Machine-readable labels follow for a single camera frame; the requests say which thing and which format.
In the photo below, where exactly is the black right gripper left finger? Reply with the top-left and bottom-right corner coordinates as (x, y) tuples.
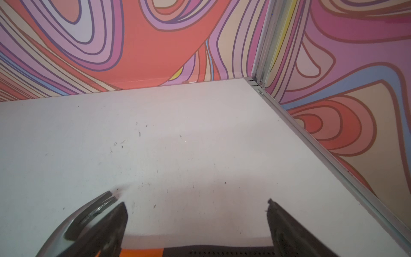
(59, 202), (128, 257)

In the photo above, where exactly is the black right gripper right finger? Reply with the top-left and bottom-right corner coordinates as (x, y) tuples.
(267, 199), (337, 257)

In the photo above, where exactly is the claw hammer orange black handle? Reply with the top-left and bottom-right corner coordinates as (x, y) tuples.
(37, 191), (275, 257)

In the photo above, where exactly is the aluminium frame corner post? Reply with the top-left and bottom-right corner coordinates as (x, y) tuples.
(252, 1), (287, 88)

